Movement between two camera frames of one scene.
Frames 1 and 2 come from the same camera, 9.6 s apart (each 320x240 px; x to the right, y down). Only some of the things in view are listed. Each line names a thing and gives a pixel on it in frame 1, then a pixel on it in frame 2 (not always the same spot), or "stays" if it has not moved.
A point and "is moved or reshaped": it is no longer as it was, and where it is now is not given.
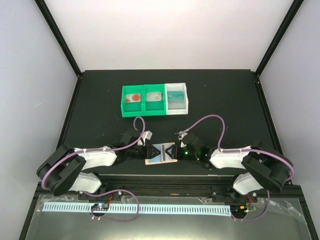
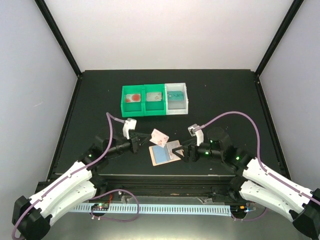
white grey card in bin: (154, 96) stays
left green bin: (132, 109) stays
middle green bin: (154, 108) stays
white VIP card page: (163, 152) to (159, 138)
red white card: (133, 98) stays
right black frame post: (278, 36) stays
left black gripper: (148, 153) to (136, 144)
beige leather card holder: (163, 157) is moved or reshaped
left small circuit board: (100, 207) stays
